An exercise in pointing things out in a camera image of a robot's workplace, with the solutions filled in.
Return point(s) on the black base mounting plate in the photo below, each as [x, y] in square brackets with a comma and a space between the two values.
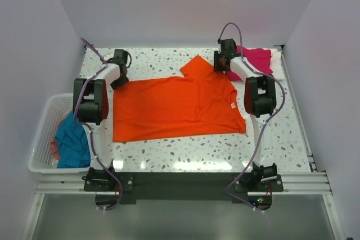
[128, 188]

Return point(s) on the orange t-shirt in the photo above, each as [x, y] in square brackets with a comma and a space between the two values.
[200, 102]

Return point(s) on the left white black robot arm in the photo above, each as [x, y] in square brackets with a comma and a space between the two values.
[91, 104]

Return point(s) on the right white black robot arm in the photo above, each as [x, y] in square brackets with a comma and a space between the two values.
[259, 102]

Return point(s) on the folded white t-shirt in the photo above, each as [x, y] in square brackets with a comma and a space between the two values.
[276, 65]

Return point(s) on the blue t-shirt in basket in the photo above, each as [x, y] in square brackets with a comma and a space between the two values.
[72, 145]

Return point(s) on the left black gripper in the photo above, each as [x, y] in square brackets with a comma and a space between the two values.
[115, 85]

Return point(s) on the white plastic laundry basket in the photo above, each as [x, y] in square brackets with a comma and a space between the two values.
[42, 160]

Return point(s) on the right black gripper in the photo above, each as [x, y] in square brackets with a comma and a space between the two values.
[216, 67]

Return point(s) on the folded magenta t-shirt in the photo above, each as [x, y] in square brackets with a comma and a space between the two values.
[259, 58]

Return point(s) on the pink garment in basket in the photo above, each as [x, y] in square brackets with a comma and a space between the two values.
[53, 146]

